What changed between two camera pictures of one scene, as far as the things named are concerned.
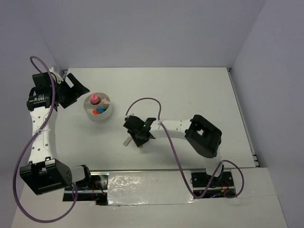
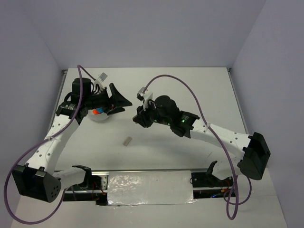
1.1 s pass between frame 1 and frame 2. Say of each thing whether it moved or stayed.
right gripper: moved
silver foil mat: stayed
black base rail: stayed
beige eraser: stayed
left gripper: moved
